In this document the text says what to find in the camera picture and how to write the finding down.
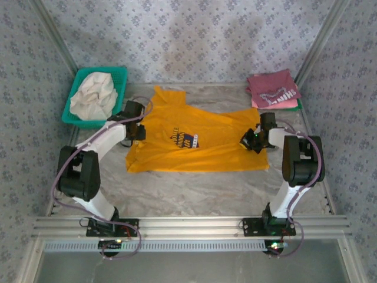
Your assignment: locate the pink folded t-shirt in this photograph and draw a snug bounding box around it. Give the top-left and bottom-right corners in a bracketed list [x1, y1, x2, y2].
[250, 88, 299, 110]

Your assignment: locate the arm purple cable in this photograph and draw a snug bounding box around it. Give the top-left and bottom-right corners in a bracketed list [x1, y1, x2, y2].
[51, 96, 154, 261]
[266, 119, 325, 259]

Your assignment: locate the maroon folded t-shirt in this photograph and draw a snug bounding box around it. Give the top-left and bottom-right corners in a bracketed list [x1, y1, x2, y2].
[246, 68, 302, 108]

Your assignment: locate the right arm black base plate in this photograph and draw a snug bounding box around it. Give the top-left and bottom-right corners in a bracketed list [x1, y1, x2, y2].
[242, 217, 297, 238]

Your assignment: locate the aluminium frame post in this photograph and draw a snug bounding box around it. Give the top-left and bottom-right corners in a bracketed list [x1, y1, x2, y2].
[29, 0, 80, 73]
[294, 0, 352, 87]

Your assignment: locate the aluminium front mounting rail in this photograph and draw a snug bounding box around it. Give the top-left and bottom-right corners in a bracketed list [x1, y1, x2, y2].
[31, 215, 353, 240]

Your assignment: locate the yellow printed t-shirt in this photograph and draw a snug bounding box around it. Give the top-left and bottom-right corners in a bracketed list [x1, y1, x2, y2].
[125, 85, 270, 174]

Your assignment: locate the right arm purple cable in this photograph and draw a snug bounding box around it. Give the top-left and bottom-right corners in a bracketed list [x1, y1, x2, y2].
[266, 119, 325, 259]

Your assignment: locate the white crumpled t-shirt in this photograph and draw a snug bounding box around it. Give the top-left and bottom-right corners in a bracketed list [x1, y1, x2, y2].
[70, 72, 119, 121]

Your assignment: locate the teal plastic basket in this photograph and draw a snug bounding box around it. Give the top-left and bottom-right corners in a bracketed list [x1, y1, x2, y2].
[61, 67, 129, 130]

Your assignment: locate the grey slotted cable duct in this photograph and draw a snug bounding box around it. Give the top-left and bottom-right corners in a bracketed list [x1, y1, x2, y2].
[42, 239, 284, 253]

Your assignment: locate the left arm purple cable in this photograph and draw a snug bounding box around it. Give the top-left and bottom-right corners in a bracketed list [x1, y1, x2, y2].
[51, 96, 154, 261]

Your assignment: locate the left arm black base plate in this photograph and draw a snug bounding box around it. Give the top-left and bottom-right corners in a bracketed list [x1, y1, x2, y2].
[85, 218, 140, 238]

